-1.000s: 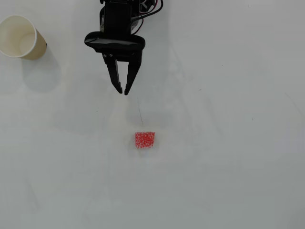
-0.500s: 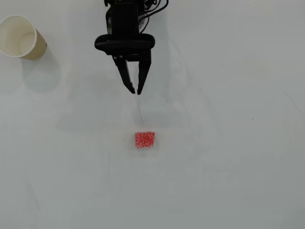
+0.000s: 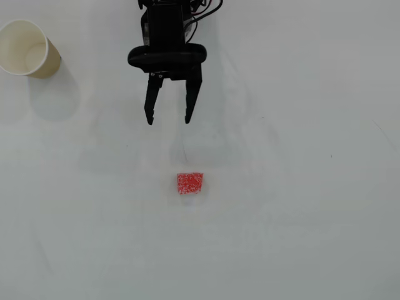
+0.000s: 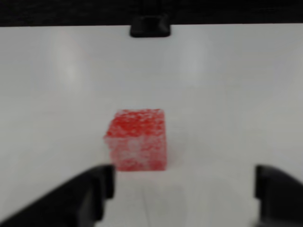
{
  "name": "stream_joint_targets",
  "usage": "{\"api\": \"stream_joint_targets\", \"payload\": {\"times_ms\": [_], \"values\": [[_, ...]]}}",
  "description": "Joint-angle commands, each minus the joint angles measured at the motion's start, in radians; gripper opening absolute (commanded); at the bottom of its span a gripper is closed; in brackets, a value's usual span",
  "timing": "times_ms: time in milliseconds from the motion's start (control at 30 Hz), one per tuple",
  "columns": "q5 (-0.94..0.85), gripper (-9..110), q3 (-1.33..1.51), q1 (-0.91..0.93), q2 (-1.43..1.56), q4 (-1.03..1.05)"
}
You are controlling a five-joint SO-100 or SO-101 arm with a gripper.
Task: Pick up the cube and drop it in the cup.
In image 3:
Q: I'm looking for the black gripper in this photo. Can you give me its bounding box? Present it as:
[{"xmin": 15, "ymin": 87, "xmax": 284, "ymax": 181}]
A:
[{"xmin": 140, "ymin": 4, "xmax": 204, "ymax": 126}]

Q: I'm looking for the red white speckled foam cube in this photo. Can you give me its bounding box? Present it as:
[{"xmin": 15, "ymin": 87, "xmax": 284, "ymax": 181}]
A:
[{"xmin": 176, "ymin": 172, "xmax": 204, "ymax": 196}]

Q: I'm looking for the beige paper cup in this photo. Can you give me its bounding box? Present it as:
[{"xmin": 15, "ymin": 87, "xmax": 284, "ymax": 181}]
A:
[{"xmin": 0, "ymin": 20, "xmax": 63, "ymax": 79}]

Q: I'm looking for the black oblong webcam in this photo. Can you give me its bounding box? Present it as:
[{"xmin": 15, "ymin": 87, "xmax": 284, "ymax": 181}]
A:
[{"xmin": 127, "ymin": 42, "xmax": 208, "ymax": 76}]

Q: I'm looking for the black cable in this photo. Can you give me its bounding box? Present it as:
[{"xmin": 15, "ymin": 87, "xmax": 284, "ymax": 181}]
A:
[{"xmin": 186, "ymin": 0, "xmax": 224, "ymax": 42}]

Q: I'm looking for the red servo wire bundle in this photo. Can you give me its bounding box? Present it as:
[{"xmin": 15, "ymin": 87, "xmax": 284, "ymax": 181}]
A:
[{"xmin": 189, "ymin": 0, "xmax": 217, "ymax": 17}]

